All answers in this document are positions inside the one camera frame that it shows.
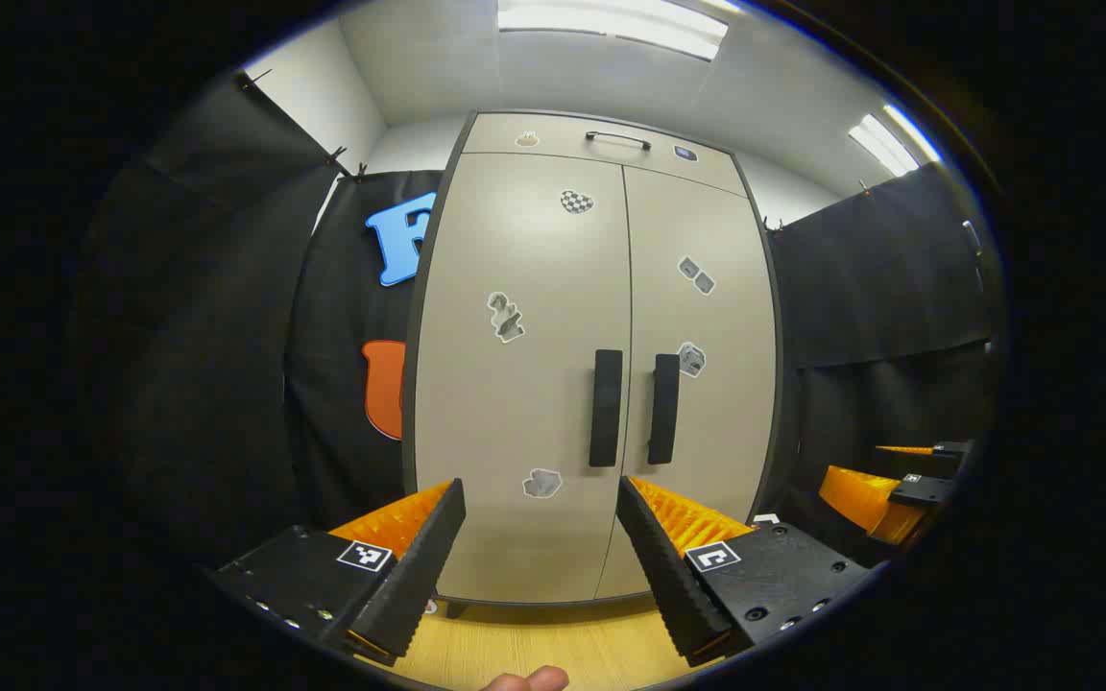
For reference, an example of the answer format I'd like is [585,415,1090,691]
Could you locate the black door handle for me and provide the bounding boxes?
[589,349,625,468]
[647,353,682,465]

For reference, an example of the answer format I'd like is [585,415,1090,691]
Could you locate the long ceiling light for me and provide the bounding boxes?
[848,103,944,179]
[497,0,732,61]

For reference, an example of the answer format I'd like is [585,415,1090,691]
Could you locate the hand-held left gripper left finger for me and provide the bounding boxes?
[207,478,468,668]

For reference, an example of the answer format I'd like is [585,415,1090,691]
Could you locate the grey cabinet door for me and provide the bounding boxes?
[414,152,633,604]
[596,165,780,601]

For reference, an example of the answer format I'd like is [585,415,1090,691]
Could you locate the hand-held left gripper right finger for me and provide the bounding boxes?
[616,475,873,670]

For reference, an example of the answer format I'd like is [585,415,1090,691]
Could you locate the grey double-door shoe cabinet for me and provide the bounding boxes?
[402,110,784,608]

